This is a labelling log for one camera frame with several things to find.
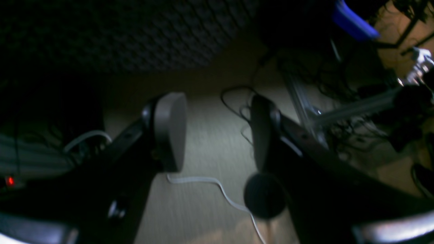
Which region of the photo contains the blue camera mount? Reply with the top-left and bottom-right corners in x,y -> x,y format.
331,0 -> 380,42

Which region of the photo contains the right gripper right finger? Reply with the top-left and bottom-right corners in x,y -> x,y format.
251,95 -> 433,244

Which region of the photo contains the white cable on floor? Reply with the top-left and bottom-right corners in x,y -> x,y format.
166,174 -> 267,244

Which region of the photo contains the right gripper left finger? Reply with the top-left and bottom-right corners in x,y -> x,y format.
0,92 -> 188,244

